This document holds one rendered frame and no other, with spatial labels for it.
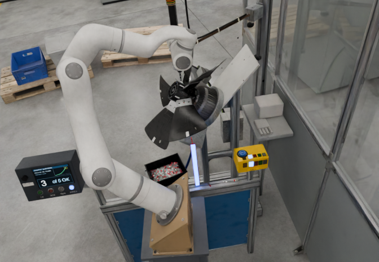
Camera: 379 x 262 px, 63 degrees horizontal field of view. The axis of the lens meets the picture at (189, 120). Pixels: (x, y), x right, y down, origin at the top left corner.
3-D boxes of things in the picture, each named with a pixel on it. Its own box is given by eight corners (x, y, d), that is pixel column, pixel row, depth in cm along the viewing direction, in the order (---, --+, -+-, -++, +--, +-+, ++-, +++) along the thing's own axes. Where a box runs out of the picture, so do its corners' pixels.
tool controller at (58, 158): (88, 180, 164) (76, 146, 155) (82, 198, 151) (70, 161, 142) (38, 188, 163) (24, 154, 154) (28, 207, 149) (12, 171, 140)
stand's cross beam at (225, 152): (230, 151, 235) (230, 148, 232) (232, 155, 232) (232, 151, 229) (206, 155, 234) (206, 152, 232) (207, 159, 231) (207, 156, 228)
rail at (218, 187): (257, 182, 182) (258, 173, 177) (259, 188, 179) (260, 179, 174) (103, 208, 178) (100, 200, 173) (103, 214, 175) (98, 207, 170)
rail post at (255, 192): (251, 248, 232) (257, 182, 182) (253, 253, 229) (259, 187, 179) (246, 248, 232) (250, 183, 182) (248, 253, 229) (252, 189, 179)
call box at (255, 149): (261, 156, 172) (263, 143, 165) (267, 170, 164) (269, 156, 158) (233, 161, 171) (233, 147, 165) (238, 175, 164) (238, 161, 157)
